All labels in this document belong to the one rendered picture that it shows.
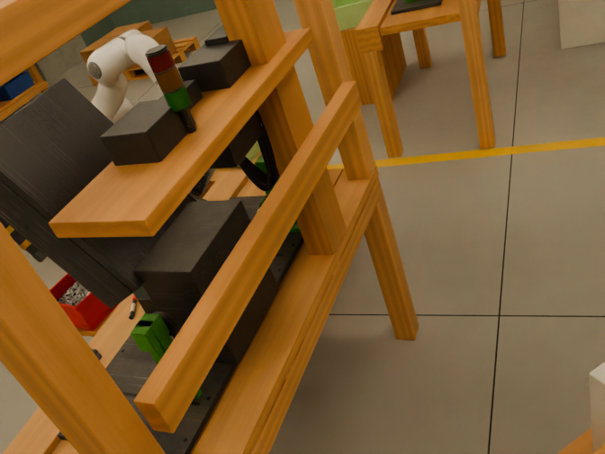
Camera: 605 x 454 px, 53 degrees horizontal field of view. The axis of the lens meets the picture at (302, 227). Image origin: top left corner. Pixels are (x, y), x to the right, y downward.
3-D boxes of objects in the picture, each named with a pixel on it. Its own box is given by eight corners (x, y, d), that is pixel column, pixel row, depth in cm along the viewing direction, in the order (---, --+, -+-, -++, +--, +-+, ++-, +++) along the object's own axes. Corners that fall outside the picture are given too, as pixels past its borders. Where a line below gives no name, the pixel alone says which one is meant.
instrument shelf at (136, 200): (57, 238, 123) (46, 222, 121) (241, 52, 187) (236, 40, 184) (153, 237, 112) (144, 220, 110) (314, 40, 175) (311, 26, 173)
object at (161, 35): (93, 86, 769) (76, 53, 745) (130, 59, 825) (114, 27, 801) (167, 76, 712) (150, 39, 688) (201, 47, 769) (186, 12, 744)
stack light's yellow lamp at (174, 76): (158, 95, 130) (148, 76, 128) (169, 85, 134) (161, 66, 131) (176, 92, 128) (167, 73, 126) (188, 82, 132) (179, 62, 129)
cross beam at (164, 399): (153, 431, 117) (132, 401, 112) (348, 105, 208) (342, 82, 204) (174, 434, 114) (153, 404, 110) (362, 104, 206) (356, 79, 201)
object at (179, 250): (185, 359, 173) (131, 270, 155) (230, 286, 195) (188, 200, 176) (239, 365, 165) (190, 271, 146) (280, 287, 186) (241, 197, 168)
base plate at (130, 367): (60, 440, 165) (56, 435, 164) (231, 201, 243) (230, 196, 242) (185, 464, 146) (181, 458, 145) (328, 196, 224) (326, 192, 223)
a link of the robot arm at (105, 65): (125, 131, 245) (94, 154, 236) (103, 112, 245) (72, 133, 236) (143, 50, 203) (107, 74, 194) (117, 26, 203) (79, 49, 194)
